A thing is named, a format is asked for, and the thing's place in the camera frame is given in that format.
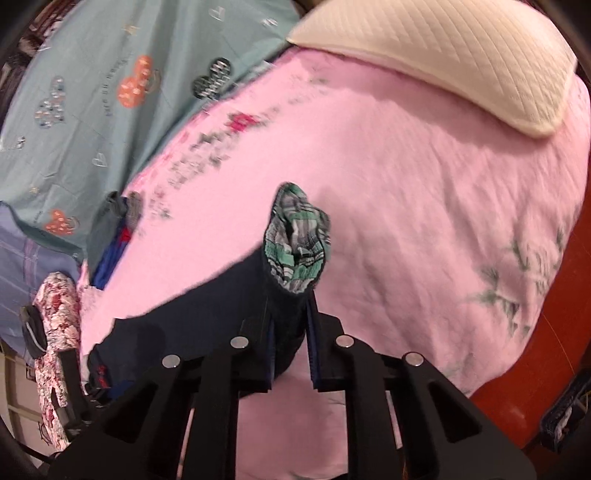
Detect teal heart print quilt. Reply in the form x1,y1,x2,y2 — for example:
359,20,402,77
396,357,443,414
1,1,300,257

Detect blue plaid pillowcase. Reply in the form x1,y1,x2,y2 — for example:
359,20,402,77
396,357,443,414
0,204,79,365

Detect pink floral bed sheet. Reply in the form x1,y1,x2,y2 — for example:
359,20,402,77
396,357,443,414
78,48,591,480

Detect black bag with grey trim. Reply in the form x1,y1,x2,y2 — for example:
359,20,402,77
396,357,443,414
19,304,47,360

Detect dark green folded garment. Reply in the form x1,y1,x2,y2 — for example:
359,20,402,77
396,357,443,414
86,191,143,280

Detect black pants with grey cuffs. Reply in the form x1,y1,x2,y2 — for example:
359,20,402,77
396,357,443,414
85,183,331,399

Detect red wooden bed frame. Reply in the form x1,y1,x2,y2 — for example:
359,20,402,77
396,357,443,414
472,194,591,448

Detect blue folded garment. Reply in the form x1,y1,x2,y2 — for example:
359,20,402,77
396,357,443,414
90,220,132,290

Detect white quilted pillow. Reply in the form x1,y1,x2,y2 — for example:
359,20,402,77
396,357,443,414
287,0,577,138

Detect red rose floral pillow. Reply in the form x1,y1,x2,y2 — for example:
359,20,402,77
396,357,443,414
33,272,81,451

